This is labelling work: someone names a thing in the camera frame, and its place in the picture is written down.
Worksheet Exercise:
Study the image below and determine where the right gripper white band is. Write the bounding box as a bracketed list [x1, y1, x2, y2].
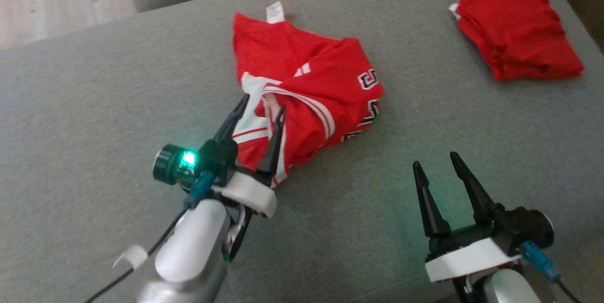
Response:
[412, 151, 555, 303]

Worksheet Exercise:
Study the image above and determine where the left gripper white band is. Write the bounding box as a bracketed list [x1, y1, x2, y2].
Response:
[152, 93, 287, 262]

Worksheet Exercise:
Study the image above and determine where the red jersey with number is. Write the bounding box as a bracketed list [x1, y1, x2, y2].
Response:
[232, 1, 384, 188]

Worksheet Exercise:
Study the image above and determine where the red shorts white stripe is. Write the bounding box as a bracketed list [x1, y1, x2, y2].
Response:
[448, 0, 585, 82]

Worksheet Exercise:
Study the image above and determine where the grey sofa seat cushion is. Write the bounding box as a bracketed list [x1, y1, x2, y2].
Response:
[0, 0, 604, 303]

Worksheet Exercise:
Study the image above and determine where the white cable clip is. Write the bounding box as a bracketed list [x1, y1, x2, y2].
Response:
[112, 244, 150, 269]

